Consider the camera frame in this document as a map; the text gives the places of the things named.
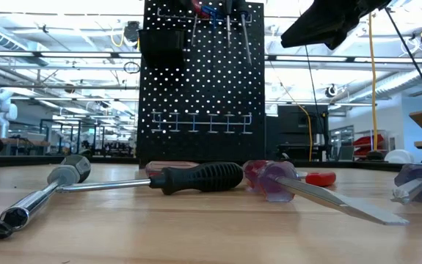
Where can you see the black plastic pegboard bin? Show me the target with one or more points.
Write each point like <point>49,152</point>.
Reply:
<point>161,47</point>

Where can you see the white round object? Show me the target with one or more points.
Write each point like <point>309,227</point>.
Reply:
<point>399,157</point>

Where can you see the small black ceiling reel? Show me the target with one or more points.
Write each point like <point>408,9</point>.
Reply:
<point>331,91</point>

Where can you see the black metal pegboard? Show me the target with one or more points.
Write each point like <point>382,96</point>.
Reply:
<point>203,91</point>

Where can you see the red storage bins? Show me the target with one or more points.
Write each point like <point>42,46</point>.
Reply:
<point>370,141</point>

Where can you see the black cabinet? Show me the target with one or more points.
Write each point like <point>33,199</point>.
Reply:
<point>295,132</point>

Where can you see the black table frame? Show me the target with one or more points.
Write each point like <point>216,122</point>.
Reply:
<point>31,160</point>

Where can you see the blue and black screwdriver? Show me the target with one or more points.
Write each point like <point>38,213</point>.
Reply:
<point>69,172</point>

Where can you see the short chrome hook rail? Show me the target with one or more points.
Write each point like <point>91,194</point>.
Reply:
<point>201,122</point>

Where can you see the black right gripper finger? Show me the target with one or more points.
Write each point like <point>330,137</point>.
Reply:
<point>320,25</point>

